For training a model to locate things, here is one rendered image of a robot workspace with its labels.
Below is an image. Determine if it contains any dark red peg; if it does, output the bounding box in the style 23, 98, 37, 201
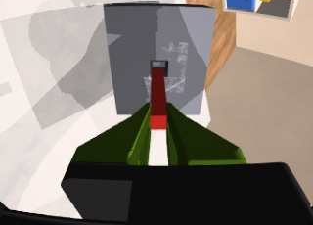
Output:
151, 69, 167, 130

